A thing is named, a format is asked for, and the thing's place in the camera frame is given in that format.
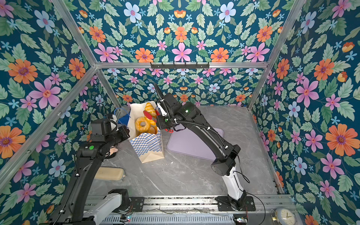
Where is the lilac plastic tray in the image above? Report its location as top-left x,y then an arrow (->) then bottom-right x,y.
167,125 -> 216,161

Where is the round sugared bread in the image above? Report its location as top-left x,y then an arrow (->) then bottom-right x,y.
147,126 -> 157,134

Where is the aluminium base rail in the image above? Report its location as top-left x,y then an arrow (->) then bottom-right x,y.
84,194 -> 297,214

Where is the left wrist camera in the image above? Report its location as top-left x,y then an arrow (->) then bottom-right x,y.
91,118 -> 113,142

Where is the blue checkered paper bag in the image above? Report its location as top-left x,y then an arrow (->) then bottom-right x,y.
127,101 -> 165,163

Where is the beige long bread loaf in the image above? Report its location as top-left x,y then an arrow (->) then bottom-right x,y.
94,167 -> 125,181

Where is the alarm clock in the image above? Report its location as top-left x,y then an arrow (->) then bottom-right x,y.
271,207 -> 296,225

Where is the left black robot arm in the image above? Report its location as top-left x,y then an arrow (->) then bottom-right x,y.
45,126 -> 130,225

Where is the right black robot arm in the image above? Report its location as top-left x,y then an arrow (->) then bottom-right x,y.
157,91 -> 247,211

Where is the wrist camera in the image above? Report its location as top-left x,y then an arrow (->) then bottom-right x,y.
157,102 -> 168,117
91,118 -> 113,142

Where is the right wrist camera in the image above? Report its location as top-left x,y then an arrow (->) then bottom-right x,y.
157,102 -> 168,117

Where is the black hook rail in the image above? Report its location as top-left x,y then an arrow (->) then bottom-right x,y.
150,62 -> 210,69

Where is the plush doll pink shirt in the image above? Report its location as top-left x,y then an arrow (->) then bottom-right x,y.
105,147 -> 118,159

